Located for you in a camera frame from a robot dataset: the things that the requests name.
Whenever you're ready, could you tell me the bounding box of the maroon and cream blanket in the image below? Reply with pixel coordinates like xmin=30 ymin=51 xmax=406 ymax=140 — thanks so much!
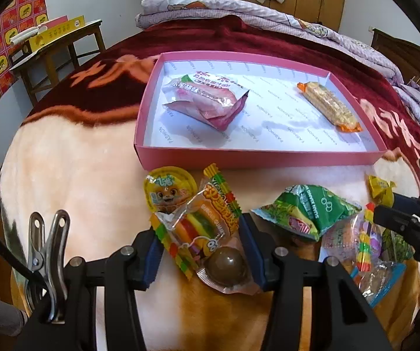
xmin=0 ymin=13 xmax=420 ymax=351

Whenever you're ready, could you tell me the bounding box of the yellow cardboard box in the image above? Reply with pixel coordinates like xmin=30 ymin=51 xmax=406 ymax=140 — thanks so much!
xmin=23 ymin=15 xmax=86 ymax=54

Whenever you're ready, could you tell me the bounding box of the clear blue-edged snack packet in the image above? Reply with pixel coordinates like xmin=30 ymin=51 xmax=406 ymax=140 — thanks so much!
xmin=321 ymin=216 xmax=408 ymax=308

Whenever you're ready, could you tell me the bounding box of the green pea snack packet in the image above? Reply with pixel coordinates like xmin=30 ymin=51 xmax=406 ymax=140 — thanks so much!
xmin=251 ymin=184 xmax=362 ymax=242

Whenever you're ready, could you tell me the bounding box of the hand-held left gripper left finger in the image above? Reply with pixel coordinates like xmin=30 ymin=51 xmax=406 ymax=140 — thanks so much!
xmin=14 ymin=225 xmax=167 ymax=351

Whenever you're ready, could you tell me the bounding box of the chocolate ball packet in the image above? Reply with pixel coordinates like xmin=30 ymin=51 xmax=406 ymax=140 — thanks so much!
xmin=195 ymin=238 xmax=265 ymax=295

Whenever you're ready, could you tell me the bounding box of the metal spring clip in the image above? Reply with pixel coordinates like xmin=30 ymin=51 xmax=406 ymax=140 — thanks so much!
xmin=26 ymin=209 xmax=71 ymax=324

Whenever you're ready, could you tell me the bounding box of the pink cardboard box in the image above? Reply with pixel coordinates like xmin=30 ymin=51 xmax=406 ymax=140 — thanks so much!
xmin=134 ymin=52 xmax=389 ymax=171

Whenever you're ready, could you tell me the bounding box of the small green snack packet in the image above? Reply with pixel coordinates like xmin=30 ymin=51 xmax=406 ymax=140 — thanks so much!
xmin=382 ymin=228 xmax=415 ymax=264

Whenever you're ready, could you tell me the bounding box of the wooden side table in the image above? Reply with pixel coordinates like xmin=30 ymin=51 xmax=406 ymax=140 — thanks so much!
xmin=8 ymin=20 xmax=107 ymax=106

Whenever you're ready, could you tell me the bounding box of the pink box lid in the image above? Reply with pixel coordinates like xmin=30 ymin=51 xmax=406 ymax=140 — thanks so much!
xmin=42 ymin=15 xmax=69 ymax=30

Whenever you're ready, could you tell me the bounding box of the burger gummy packet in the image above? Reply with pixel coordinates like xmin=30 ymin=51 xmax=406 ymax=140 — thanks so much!
xmin=149 ymin=163 xmax=241 ymax=282

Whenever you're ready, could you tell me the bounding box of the folded lilac quilt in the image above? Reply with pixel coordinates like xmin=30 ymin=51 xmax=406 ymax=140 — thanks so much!
xmin=136 ymin=0 xmax=404 ymax=85

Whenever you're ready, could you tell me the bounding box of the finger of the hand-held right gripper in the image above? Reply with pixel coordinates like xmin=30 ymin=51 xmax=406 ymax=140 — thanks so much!
xmin=373 ymin=205 xmax=420 ymax=244
xmin=392 ymin=191 xmax=420 ymax=223

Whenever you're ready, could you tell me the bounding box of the orange cracker packet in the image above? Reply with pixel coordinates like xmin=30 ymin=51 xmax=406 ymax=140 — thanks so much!
xmin=297 ymin=81 xmax=363 ymax=133

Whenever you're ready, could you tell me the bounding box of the yellow candy packet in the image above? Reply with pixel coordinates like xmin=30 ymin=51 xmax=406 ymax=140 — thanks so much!
xmin=368 ymin=175 xmax=397 ymax=207

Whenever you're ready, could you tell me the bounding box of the colourful skewer gummy packet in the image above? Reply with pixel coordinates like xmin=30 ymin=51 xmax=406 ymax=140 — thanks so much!
xmin=351 ymin=203 xmax=382 ymax=276

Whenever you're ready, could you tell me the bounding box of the white paper roll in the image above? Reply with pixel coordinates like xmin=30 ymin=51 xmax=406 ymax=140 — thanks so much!
xmin=10 ymin=24 xmax=46 ymax=45

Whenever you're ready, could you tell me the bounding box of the yellow jelly cup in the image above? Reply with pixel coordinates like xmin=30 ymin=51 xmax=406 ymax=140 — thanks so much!
xmin=144 ymin=166 xmax=198 ymax=214

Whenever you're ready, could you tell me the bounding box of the pink snack packet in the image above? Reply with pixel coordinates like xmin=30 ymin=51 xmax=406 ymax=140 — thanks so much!
xmin=162 ymin=74 xmax=250 ymax=130

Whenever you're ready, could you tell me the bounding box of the dark wooden headboard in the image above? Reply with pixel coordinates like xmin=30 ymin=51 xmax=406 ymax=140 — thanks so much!
xmin=371 ymin=28 xmax=420 ymax=92

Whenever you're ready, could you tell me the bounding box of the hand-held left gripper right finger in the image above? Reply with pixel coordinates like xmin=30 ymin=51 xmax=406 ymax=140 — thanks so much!
xmin=238 ymin=213 xmax=394 ymax=351

